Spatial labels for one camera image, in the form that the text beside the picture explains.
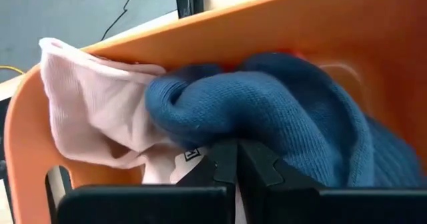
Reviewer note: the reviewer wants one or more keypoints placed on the blue sock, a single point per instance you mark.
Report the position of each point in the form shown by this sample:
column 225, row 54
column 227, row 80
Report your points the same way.
column 267, row 100

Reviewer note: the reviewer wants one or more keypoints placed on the light pink sock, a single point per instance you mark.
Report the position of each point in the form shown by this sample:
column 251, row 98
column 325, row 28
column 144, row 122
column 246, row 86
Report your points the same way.
column 93, row 110

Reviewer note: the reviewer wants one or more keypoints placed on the orange plastic bin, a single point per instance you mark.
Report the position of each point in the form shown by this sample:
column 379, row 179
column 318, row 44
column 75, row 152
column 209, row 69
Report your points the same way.
column 300, row 24

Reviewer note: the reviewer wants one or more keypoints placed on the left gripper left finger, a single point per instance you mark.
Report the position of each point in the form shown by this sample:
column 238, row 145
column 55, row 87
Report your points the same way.
column 150, row 204

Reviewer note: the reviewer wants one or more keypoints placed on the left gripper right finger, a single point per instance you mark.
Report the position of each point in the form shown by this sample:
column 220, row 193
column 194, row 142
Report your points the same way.
column 333, row 205

